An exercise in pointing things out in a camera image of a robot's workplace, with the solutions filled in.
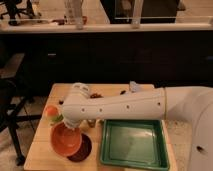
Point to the green pea pod toy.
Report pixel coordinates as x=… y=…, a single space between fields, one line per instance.
x=56 y=119

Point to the dark red bowl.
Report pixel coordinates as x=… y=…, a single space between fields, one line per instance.
x=84 y=150

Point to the metal cup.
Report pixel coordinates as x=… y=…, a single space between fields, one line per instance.
x=91 y=123

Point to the brown grape cluster toy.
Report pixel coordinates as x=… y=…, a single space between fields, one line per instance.
x=96 y=95

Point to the orange bowl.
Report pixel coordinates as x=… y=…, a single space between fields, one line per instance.
x=64 y=141

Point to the green plastic tray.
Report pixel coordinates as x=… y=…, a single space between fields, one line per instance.
x=134 y=144

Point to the wooden table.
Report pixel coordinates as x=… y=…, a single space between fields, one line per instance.
x=41 y=157

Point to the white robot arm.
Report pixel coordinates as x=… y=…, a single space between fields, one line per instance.
x=192 y=104

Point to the blue folded cloth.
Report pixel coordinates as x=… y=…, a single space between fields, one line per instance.
x=135 y=87

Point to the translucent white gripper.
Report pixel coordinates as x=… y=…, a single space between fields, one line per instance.
x=71 y=124

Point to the black office chair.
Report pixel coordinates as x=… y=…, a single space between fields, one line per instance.
x=9 y=113

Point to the orange toy fruit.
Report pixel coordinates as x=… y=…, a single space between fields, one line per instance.
x=51 y=111

